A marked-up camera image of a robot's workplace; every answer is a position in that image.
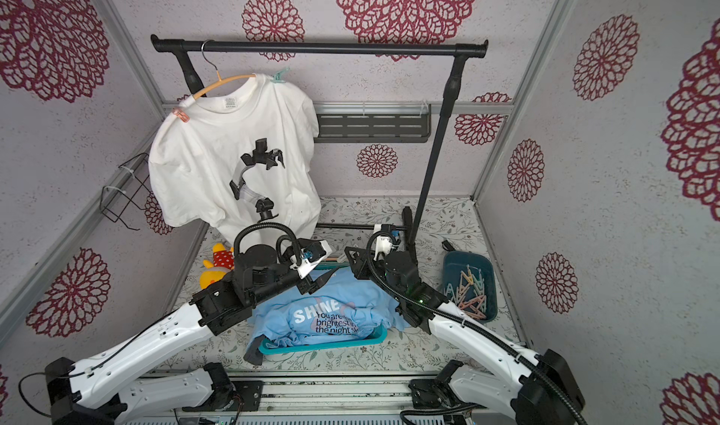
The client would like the black clothes rack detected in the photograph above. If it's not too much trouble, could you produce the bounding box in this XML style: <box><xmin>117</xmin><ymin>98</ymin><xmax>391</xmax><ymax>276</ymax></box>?
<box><xmin>151</xmin><ymin>34</ymin><xmax>489</xmax><ymax>254</ymax></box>

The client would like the black wire wall rack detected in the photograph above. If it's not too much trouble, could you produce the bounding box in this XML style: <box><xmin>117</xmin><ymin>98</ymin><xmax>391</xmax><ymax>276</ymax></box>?
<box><xmin>97</xmin><ymin>152</ymin><xmax>151</xmax><ymax>232</ymax></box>

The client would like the yellow plush toy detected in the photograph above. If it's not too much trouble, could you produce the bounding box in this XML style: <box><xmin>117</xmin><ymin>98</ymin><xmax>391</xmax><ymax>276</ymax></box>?
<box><xmin>199</xmin><ymin>243</ymin><xmax>234</xmax><ymax>289</ymax></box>

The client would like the teal plastic clothespin bin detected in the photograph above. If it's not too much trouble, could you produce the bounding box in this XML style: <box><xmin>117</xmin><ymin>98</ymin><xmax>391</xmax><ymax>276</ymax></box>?
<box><xmin>440</xmin><ymin>251</ymin><xmax>498</xmax><ymax>323</ymax></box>

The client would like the light blue t-shirt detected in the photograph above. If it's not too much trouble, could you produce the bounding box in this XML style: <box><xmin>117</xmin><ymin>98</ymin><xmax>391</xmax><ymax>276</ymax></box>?
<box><xmin>249</xmin><ymin>267</ymin><xmax>409</xmax><ymax>348</ymax></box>

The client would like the white t-shirt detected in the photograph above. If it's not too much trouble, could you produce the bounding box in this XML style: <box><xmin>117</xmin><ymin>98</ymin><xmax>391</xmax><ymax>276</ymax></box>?
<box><xmin>148</xmin><ymin>74</ymin><xmax>321</xmax><ymax>242</ymax></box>

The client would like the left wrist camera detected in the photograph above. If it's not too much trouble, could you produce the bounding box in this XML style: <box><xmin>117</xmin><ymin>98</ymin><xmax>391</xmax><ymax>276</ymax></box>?
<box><xmin>291</xmin><ymin>240</ymin><xmax>333</xmax><ymax>279</ymax></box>

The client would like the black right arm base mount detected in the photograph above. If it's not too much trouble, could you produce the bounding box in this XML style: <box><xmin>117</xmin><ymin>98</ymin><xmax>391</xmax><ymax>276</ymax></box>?
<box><xmin>409</xmin><ymin>359</ymin><xmax>479</xmax><ymax>411</ymax></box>

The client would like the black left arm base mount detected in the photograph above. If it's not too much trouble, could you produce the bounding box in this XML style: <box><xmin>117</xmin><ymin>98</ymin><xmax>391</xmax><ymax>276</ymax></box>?
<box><xmin>181</xmin><ymin>362</ymin><xmax>264</xmax><ymax>412</ymax></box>

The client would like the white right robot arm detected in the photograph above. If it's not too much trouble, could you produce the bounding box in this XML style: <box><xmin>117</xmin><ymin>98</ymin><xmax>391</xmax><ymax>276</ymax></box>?
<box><xmin>344</xmin><ymin>247</ymin><xmax>586</xmax><ymax>424</ymax></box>

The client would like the pink clothespin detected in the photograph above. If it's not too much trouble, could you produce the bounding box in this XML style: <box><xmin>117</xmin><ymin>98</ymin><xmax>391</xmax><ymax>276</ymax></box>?
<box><xmin>172</xmin><ymin>108</ymin><xmax>189</xmax><ymax>123</ymax></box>

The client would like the wooden hanger with metal hook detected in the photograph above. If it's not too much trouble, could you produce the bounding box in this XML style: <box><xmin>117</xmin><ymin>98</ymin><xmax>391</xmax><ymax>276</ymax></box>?
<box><xmin>192</xmin><ymin>40</ymin><xmax>256</xmax><ymax>100</ymax></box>

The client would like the black wall shelf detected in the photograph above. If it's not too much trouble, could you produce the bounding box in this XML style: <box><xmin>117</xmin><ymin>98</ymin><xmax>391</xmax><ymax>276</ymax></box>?
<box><xmin>315</xmin><ymin>102</ymin><xmax>432</xmax><ymax>144</ymax></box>

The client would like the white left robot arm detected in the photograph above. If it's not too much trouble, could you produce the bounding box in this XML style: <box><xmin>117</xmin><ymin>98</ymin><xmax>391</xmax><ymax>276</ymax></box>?
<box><xmin>41</xmin><ymin>222</ymin><xmax>333</xmax><ymax>424</ymax></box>

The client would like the mint green clothespin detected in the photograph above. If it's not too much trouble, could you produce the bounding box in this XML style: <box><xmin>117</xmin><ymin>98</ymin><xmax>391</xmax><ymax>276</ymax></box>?
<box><xmin>271</xmin><ymin>67</ymin><xmax>291</xmax><ymax>84</ymax></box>

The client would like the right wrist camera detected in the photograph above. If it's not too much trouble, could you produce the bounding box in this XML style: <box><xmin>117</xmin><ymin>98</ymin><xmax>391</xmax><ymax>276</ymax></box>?
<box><xmin>371</xmin><ymin>224</ymin><xmax>401</xmax><ymax>261</ymax></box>

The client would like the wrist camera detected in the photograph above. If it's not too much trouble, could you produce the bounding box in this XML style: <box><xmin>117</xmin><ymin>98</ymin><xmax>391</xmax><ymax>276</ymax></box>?
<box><xmin>291</xmin><ymin>240</ymin><xmax>333</xmax><ymax>279</ymax></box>
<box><xmin>371</xmin><ymin>224</ymin><xmax>401</xmax><ymax>261</ymax></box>

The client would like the teal perforated tray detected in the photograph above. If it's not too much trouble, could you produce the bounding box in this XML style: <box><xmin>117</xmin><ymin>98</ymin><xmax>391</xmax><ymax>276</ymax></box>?
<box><xmin>258</xmin><ymin>326</ymin><xmax>387</xmax><ymax>356</ymax></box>

